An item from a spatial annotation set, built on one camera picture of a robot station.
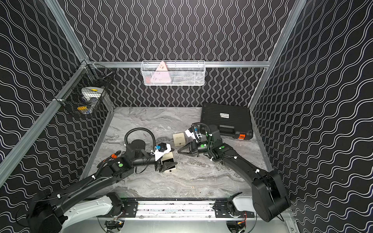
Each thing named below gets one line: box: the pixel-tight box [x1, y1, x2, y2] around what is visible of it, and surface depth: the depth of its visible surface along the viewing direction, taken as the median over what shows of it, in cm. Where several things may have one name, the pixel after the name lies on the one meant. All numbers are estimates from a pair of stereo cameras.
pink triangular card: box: [150, 61, 171, 84], surface depth 91 cm
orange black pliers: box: [96, 150, 122, 168], surface depth 94 cm
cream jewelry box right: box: [172, 132, 187, 147], surface depth 101 cm
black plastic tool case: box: [200, 102, 254, 141], surface depth 108 cm
